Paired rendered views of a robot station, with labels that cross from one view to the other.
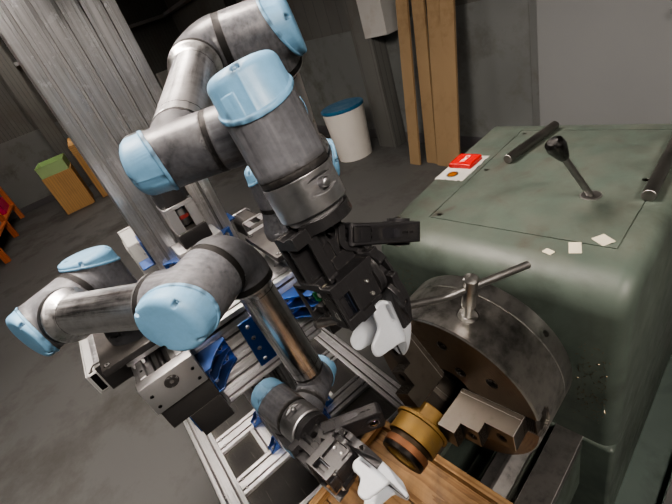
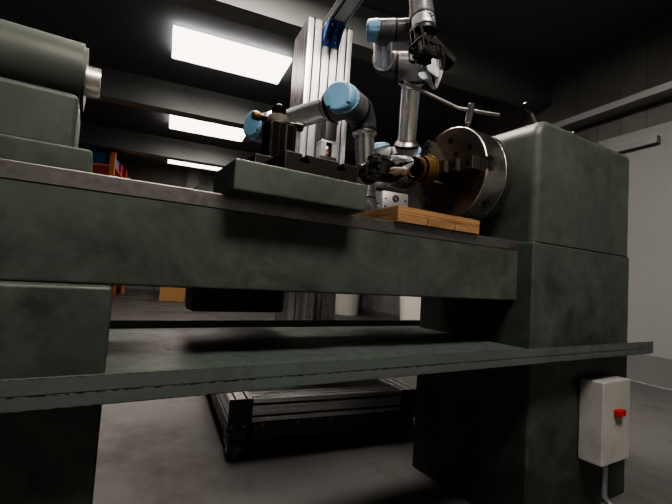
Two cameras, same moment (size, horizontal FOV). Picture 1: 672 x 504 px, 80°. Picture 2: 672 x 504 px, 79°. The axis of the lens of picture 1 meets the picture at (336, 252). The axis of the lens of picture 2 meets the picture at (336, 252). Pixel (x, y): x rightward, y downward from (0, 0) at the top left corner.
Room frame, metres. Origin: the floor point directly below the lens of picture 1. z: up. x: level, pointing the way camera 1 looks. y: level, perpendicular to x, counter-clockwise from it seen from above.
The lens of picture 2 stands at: (-0.89, 0.17, 0.72)
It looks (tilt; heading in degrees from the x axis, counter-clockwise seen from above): 3 degrees up; 3
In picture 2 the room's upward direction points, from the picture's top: 4 degrees clockwise
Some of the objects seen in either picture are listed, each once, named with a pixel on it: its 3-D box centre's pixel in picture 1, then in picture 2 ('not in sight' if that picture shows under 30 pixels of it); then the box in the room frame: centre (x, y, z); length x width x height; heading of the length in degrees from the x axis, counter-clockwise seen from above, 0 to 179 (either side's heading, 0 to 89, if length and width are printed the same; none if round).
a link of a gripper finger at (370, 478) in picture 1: (374, 482); (399, 158); (0.33, 0.07, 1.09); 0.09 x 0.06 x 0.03; 34
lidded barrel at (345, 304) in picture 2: not in sight; (346, 297); (7.01, 0.37, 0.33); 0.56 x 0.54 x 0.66; 28
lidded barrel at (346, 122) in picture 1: (348, 130); (416, 310); (4.81, -0.66, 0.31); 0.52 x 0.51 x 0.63; 116
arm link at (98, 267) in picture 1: (96, 276); not in sight; (0.89, 0.56, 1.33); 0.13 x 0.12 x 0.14; 151
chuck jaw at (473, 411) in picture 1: (490, 422); (464, 166); (0.36, -0.14, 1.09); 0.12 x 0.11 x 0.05; 34
